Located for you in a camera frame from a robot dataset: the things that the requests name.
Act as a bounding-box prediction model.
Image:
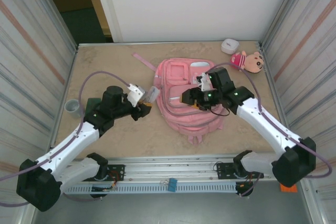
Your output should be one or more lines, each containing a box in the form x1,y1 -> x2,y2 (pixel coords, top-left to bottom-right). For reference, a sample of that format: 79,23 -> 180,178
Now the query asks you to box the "clear pencil case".
148,86 -> 161,103

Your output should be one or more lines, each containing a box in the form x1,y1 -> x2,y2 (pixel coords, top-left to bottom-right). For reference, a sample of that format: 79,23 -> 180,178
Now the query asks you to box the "pink backpack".
132,52 -> 224,145

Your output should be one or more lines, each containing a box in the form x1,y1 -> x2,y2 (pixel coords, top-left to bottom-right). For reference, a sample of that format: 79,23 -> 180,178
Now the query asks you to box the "dark green notebook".
85,97 -> 103,112

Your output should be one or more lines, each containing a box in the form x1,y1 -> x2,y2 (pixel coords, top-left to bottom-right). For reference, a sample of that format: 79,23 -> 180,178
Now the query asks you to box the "plush doll with pink hat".
229,50 -> 265,74

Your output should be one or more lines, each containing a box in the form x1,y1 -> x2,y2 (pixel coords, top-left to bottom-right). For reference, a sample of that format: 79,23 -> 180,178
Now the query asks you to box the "small white box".
220,38 -> 239,54

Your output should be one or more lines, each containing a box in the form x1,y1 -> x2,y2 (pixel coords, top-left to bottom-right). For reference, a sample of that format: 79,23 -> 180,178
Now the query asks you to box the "grey plastic cup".
65,99 -> 82,119

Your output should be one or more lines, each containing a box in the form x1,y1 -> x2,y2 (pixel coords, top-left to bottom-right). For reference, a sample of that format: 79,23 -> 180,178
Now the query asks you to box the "blue binder clip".
160,178 -> 178,193

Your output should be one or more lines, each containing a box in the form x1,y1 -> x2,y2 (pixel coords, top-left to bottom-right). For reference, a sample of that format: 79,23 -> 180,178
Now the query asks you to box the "small circuit board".
91,186 -> 118,193

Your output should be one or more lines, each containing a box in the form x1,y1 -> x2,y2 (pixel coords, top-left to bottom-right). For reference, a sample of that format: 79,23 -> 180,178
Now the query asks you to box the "orange toy block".
279,183 -> 297,193

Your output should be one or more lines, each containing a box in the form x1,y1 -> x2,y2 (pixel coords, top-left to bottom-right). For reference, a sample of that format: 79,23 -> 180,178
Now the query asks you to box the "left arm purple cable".
0,70 -> 132,207

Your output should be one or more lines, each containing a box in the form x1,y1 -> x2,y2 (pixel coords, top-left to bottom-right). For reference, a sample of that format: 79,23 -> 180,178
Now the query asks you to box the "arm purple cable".
0,70 -> 132,207
208,62 -> 333,197

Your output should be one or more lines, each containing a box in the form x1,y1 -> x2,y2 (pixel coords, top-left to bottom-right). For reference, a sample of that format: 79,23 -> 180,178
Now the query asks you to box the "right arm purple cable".
208,62 -> 333,197

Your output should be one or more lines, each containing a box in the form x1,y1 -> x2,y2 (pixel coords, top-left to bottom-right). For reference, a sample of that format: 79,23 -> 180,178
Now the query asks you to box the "aluminium front rail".
49,155 -> 314,184

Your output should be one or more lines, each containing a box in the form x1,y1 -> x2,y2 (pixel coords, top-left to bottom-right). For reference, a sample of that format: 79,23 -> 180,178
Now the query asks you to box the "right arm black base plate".
215,162 -> 265,180

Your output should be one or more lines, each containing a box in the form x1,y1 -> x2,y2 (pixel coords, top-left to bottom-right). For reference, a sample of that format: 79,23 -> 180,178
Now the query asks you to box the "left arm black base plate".
78,164 -> 126,182

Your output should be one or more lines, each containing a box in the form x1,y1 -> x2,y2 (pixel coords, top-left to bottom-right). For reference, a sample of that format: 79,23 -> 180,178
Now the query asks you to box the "grey slotted cable duct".
62,183 -> 237,195

